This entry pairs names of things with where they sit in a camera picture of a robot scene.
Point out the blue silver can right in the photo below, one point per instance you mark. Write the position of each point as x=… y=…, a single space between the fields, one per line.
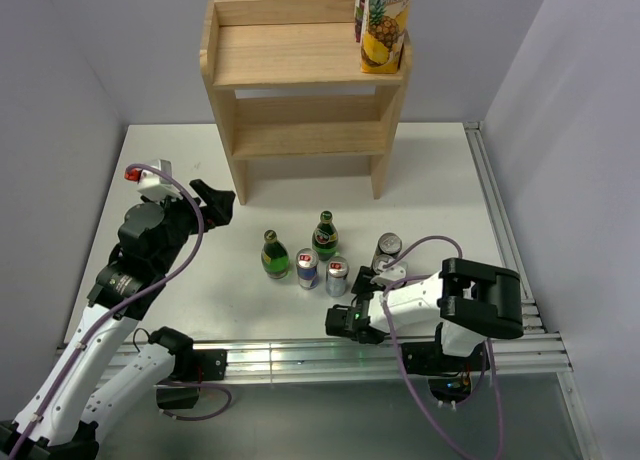
x=337 y=271

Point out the aluminium side rail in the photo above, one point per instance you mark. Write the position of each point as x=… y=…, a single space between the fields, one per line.
x=535 y=329

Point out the dark grey can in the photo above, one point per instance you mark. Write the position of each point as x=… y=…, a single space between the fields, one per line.
x=389 y=244

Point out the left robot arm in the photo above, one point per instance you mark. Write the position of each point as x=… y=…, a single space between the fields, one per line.
x=72 y=413

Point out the black yellow tall can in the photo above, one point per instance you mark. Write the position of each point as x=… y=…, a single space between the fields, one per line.
x=381 y=263

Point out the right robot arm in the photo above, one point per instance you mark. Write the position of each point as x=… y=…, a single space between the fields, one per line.
x=463 y=305

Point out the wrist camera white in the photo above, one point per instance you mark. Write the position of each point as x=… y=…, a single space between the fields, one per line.
x=151 y=186
x=394 y=273

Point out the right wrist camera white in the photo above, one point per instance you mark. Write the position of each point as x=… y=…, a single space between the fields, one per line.
x=394 y=273

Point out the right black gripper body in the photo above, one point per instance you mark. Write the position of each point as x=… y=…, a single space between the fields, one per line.
x=362 y=282

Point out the blue silver can left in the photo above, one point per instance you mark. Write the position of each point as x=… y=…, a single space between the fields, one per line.
x=307 y=268

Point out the green glass bottle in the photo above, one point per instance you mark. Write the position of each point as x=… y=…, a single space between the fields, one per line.
x=274 y=256
x=325 y=237

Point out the aluminium front rail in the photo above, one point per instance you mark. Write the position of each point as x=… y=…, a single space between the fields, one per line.
x=341 y=360

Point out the green glass bottle right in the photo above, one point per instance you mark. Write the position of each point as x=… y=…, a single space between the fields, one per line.
x=325 y=237

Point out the wooden two-tier shelf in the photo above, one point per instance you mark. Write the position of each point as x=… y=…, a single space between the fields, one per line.
x=283 y=79

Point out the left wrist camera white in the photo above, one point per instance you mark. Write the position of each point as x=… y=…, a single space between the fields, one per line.
x=151 y=186

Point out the blue silver can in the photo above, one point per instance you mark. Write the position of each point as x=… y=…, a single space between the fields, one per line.
x=337 y=271
x=307 y=268

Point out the pineapple juice carton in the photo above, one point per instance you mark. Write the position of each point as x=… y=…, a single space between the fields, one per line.
x=382 y=35

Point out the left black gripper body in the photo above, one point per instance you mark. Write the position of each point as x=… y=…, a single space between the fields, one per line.
x=183 y=221

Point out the green glass bottle left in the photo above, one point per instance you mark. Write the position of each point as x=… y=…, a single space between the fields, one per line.
x=274 y=256

